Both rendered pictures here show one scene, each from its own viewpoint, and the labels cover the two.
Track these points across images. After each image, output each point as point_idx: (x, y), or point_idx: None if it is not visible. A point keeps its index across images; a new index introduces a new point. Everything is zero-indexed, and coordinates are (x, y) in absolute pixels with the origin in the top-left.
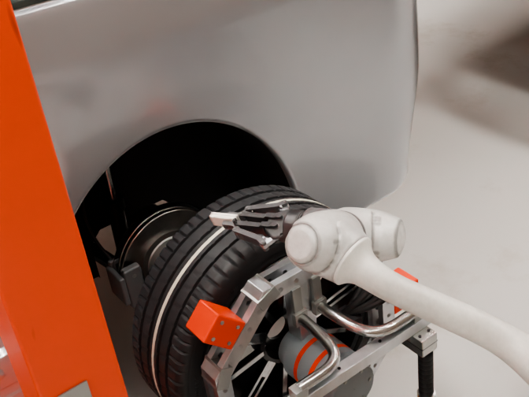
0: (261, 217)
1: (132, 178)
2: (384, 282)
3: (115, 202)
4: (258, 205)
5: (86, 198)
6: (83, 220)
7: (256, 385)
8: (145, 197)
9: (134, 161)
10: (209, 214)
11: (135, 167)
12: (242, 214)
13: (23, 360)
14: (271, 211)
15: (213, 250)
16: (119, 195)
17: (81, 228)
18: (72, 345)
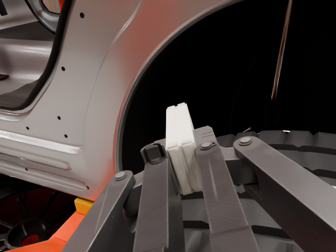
0: (214, 222)
1: (311, 94)
2: None
3: (269, 102)
4: (282, 164)
5: (253, 88)
6: (241, 106)
7: None
8: (316, 122)
9: (322, 76)
10: (271, 142)
11: (320, 84)
12: (202, 153)
13: None
14: (316, 243)
15: (184, 205)
16: (281, 100)
17: (237, 113)
18: None
